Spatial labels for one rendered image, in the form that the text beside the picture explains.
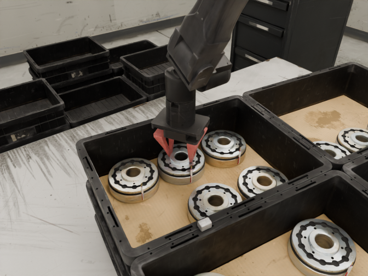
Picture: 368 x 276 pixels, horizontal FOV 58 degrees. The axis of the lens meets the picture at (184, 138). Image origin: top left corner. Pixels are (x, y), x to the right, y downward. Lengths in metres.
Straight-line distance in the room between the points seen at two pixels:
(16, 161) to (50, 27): 2.57
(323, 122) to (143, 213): 0.54
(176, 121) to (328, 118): 0.49
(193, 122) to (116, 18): 3.17
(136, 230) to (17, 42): 3.01
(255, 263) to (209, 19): 0.39
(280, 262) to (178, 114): 0.31
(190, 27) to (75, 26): 3.13
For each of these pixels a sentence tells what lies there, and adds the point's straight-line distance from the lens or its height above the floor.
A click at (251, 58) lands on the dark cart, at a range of 2.28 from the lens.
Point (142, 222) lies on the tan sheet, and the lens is 0.64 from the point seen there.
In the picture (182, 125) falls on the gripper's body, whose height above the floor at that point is 0.97.
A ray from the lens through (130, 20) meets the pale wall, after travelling 3.84.
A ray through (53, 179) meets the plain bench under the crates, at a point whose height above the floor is 0.70.
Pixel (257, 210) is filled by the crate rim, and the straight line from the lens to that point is 0.54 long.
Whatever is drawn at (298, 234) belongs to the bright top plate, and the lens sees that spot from 0.62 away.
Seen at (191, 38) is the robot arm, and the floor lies 1.15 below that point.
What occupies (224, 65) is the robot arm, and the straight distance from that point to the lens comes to 0.62.
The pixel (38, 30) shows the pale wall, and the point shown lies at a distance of 3.52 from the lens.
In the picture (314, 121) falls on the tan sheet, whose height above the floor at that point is 0.83.
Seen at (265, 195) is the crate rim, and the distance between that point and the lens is 0.56.
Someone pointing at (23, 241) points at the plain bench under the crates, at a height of 0.70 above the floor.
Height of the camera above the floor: 1.33
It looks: 37 degrees down
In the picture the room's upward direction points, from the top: straight up
